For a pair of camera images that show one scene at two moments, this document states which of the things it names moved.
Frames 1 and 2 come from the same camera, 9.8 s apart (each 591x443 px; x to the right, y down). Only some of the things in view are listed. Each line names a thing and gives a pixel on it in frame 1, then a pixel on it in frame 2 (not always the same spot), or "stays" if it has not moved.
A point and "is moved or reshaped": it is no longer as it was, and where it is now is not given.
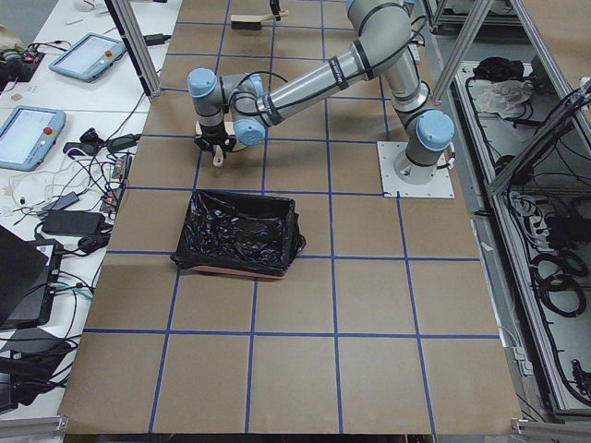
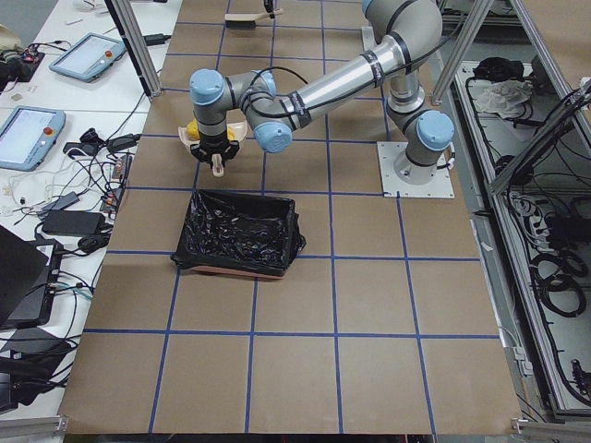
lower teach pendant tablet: (29, 136) stays
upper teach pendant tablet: (89, 57) stays
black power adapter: (73, 221) stays
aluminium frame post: (127, 21) stays
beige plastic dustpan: (218, 153) is moved or reshaped
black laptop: (29, 272) stays
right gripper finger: (275, 8) -> (269, 5)
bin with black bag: (247, 233) stays
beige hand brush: (251, 22) is moved or reshaped
